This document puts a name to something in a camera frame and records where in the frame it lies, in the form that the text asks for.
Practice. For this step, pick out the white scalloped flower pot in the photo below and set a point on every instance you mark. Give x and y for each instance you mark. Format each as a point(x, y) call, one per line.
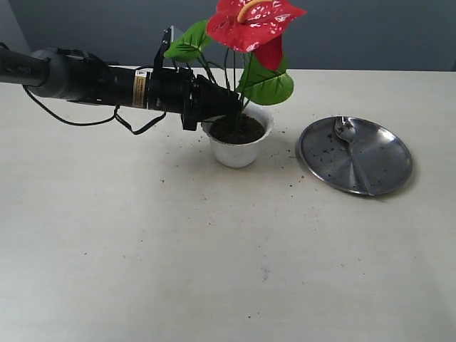
point(239, 156)

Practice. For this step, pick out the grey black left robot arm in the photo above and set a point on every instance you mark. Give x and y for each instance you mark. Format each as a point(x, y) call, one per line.
point(81, 77)

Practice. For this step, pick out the artificial red flower stem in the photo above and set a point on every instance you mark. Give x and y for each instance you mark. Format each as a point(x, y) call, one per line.
point(253, 29)

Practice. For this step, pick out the stainless steel spork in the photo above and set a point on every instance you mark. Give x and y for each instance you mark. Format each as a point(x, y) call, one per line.
point(345, 131)

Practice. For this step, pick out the round stainless steel plate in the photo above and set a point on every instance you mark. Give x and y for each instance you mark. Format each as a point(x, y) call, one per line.
point(384, 157)

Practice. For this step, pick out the dark soil in pot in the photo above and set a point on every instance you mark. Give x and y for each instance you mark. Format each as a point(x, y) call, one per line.
point(239, 130)

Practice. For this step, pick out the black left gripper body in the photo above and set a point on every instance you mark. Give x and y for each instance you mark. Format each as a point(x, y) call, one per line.
point(164, 89)

